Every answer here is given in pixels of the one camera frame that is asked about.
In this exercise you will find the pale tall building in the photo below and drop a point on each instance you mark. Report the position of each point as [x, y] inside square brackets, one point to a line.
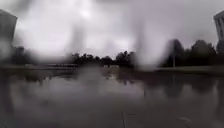
[6, 26]

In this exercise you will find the building with window rows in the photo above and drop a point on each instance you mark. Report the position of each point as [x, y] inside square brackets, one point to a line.
[220, 25]

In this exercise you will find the wet grey paved plaza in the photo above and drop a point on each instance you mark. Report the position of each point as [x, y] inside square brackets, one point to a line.
[100, 103]

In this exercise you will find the row of dark trees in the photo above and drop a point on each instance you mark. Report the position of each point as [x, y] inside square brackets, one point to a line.
[196, 53]

